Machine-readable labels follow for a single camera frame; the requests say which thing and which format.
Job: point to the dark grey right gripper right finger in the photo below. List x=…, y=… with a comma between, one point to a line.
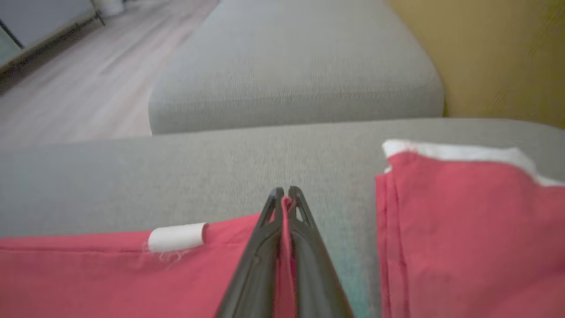
x=315, y=278

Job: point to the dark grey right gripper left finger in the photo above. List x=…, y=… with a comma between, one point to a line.
x=258, y=274

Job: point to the red and white jersey shirt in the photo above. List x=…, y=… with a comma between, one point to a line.
x=110, y=282

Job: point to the red shorts with number 23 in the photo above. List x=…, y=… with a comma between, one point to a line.
x=463, y=243

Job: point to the large grey sofa chaise cushion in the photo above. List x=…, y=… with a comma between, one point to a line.
x=176, y=176

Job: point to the grey sofa seat cushion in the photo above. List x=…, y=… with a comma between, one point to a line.
x=287, y=66

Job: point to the yellow sofa backrest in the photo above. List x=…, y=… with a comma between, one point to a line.
x=507, y=53

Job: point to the long low tv cabinet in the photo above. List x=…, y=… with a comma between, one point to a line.
x=44, y=17

